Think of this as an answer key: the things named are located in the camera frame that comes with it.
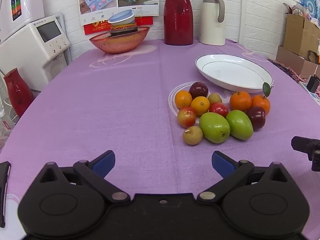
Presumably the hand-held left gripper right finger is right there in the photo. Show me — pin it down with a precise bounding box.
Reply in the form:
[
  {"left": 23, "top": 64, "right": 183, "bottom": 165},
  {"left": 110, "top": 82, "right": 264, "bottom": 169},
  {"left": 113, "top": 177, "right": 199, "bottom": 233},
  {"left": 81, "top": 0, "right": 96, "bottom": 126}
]
[{"left": 197, "top": 151, "right": 295, "bottom": 204}]

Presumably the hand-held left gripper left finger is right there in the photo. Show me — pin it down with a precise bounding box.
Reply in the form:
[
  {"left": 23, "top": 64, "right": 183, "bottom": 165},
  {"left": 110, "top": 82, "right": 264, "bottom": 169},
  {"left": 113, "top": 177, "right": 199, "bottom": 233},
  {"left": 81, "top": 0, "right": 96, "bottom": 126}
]
[{"left": 37, "top": 150, "right": 131, "bottom": 204}]

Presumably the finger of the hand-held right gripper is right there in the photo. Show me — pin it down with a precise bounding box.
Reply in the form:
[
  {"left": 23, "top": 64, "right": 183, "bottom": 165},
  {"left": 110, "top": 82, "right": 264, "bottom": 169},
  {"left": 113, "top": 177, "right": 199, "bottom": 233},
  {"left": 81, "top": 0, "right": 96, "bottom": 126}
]
[{"left": 291, "top": 136, "right": 320, "bottom": 172}]

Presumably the green mango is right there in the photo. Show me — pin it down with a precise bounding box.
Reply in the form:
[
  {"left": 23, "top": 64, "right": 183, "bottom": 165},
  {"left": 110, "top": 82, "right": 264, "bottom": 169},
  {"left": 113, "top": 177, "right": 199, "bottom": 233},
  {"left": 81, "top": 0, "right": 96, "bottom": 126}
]
[
  {"left": 199, "top": 112, "right": 231, "bottom": 144},
  {"left": 225, "top": 110, "right": 254, "bottom": 140}
]

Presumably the brown longan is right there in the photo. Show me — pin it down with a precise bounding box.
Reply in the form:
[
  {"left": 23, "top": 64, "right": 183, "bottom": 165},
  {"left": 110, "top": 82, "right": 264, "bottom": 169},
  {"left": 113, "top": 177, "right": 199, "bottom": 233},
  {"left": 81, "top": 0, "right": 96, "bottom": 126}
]
[{"left": 182, "top": 126, "right": 203, "bottom": 145}]

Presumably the dark red plum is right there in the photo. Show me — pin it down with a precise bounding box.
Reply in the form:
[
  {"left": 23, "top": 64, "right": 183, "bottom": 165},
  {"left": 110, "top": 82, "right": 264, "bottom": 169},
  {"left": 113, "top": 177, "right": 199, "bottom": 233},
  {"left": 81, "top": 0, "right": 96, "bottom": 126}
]
[
  {"left": 188, "top": 82, "right": 209, "bottom": 99},
  {"left": 246, "top": 106, "right": 266, "bottom": 130}
]

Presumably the red apple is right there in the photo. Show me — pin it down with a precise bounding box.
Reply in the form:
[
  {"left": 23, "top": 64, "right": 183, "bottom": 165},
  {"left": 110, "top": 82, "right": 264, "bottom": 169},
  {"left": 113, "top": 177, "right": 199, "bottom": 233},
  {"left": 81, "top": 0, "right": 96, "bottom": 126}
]
[
  {"left": 209, "top": 102, "right": 229, "bottom": 118},
  {"left": 177, "top": 106, "right": 197, "bottom": 128}
]

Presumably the orange with green leaf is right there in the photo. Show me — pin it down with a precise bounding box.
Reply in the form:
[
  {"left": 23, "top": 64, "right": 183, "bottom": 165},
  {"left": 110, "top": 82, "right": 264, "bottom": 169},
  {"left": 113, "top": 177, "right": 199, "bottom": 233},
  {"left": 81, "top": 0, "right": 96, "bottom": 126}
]
[{"left": 251, "top": 82, "right": 274, "bottom": 116}]

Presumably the yellow-orange small orange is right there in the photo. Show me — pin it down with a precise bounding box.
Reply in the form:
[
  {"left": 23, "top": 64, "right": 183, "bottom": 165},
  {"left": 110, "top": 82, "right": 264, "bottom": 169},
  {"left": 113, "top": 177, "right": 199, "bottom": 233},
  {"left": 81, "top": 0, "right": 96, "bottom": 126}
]
[{"left": 191, "top": 96, "right": 210, "bottom": 116}]

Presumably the large orange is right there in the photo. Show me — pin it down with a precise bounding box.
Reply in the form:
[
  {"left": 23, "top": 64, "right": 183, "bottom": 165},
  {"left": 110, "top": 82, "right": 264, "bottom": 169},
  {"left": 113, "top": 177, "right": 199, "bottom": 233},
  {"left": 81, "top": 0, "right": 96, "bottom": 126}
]
[{"left": 229, "top": 91, "right": 252, "bottom": 112}]

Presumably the small greenish-brown fruit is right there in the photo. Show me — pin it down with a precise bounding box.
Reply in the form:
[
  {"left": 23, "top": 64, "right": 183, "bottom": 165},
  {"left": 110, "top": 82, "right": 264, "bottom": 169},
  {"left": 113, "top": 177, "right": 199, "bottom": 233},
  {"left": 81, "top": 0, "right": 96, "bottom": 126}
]
[{"left": 208, "top": 93, "right": 223, "bottom": 105}]

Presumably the white oval plate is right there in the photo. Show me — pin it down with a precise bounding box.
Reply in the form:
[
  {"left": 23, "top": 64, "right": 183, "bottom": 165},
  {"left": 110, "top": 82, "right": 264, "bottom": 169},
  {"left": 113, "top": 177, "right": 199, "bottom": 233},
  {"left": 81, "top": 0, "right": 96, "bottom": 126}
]
[{"left": 195, "top": 54, "right": 274, "bottom": 93}]

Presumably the purple tablecloth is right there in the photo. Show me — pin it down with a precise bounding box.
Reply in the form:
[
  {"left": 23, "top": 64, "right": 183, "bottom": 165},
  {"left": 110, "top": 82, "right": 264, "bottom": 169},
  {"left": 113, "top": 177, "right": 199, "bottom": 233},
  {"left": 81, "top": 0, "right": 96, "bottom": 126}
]
[{"left": 0, "top": 39, "right": 320, "bottom": 240}]

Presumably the white power strip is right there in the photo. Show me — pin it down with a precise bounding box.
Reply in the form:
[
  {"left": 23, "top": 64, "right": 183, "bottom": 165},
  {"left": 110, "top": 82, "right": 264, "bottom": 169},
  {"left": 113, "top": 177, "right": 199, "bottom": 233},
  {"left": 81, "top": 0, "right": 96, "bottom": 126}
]
[{"left": 299, "top": 81, "right": 320, "bottom": 105}]

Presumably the black power adapter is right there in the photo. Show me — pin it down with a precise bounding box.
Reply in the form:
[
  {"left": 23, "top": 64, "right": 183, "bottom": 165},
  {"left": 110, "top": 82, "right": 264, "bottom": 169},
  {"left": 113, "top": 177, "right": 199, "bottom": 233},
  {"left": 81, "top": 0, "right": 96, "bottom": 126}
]
[{"left": 306, "top": 75, "right": 320, "bottom": 92}]

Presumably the brown patterned cloth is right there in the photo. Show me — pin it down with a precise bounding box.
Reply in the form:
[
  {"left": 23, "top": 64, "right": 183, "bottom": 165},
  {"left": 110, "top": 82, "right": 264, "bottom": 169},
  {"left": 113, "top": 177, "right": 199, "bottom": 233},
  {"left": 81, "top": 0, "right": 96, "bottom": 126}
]
[{"left": 266, "top": 58, "right": 307, "bottom": 83}]

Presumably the low cardboard box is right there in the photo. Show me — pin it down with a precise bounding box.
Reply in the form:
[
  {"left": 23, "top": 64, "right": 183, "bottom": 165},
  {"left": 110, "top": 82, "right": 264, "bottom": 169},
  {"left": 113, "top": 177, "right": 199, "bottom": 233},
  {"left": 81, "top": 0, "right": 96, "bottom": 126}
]
[{"left": 276, "top": 45, "right": 320, "bottom": 79}]

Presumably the black flat device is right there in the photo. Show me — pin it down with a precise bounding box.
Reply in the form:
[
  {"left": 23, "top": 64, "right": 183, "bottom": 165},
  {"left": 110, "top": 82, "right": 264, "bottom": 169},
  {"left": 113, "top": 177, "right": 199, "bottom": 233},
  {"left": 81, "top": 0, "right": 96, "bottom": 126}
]
[{"left": 0, "top": 161, "right": 11, "bottom": 228}]

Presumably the tall cardboard box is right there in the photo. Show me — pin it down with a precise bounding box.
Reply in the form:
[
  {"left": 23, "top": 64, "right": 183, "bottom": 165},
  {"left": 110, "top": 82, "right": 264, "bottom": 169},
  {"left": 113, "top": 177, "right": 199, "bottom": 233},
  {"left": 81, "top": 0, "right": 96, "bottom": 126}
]
[{"left": 283, "top": 14, "right": 320, "bottom": 59}]

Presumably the red glass vase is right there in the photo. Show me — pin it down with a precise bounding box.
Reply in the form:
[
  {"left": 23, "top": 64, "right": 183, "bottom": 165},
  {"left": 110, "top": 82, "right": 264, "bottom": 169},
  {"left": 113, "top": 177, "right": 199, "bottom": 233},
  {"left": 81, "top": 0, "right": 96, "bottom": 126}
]
[{"left": 3, "top": 68, "right": 34, "bottom": 118}]

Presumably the orange glass bowl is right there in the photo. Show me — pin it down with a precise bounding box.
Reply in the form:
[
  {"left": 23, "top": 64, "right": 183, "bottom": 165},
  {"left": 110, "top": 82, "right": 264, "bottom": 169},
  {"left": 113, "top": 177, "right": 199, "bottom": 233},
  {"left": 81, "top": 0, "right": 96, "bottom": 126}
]
[{"left": 89, "top": 26, "right": 151, "bottom": 54}]

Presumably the white water dispenser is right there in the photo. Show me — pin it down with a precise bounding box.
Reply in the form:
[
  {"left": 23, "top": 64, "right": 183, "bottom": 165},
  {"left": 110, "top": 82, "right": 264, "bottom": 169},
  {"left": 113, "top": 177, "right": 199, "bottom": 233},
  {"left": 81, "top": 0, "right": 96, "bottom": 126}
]
[{"left": 0, "top": 12, "right": 72, "bottom": 92}]

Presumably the dark patterned dish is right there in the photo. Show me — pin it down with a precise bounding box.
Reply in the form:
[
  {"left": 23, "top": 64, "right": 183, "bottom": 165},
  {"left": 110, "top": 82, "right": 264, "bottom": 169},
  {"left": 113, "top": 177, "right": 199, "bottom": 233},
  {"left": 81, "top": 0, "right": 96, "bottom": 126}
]
[{"left": 109, "top": 23, "right": 139, "bottom": 38}]

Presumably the red paper banner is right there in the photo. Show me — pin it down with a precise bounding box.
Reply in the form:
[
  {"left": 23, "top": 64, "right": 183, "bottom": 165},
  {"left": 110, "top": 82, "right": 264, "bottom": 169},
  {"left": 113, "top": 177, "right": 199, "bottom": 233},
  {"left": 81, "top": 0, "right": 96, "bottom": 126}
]
[{"left": 83, "top": 16, "right": 153, "bottom": 35}]

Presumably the blue patterned decoration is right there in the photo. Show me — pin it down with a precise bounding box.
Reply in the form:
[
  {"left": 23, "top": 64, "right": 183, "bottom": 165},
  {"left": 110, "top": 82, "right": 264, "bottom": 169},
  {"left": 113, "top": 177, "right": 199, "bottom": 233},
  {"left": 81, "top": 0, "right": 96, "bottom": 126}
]
[{"left": 299, "top": 0, "right": 320, "bottom": 27}]

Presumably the cream thermos jug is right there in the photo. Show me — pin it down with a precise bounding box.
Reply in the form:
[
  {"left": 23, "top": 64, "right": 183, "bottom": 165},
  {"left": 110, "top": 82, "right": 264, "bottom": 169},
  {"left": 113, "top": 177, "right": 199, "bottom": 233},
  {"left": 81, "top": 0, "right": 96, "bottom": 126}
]
[{"left": 199, "top": 0, "right": 227, "bottom": 46}]

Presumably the white bowl with blue lid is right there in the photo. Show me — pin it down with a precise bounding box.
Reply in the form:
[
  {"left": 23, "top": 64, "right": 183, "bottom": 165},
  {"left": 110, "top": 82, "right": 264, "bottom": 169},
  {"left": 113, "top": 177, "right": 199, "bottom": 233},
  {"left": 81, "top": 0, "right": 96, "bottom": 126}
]
[{"left": 108, "top": 9, "right": 136, "bottom": 27}]

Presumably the red thermos jug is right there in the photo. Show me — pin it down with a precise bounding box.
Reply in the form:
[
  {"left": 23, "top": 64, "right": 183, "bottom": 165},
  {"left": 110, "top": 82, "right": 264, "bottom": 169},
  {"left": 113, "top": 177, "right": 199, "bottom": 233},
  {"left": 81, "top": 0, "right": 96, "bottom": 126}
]
[{"left": 164, "top": 0, "right": 194, "bottom": 46}]

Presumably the white wall pipe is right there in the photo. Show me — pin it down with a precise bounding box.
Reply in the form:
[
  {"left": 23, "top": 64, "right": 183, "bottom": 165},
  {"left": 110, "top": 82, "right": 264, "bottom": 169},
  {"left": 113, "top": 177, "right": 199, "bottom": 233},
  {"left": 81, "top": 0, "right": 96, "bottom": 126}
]
[{"left": 237, "top": 0, "right": 247, "bottom": 43}]

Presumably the white wall water purifier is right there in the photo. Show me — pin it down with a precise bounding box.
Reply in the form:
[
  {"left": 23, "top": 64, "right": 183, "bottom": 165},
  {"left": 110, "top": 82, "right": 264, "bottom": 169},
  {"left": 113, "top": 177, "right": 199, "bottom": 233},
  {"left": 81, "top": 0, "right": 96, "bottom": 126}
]
[{"left": 0, "top": 0, "right": 45, "bottom": 42}]

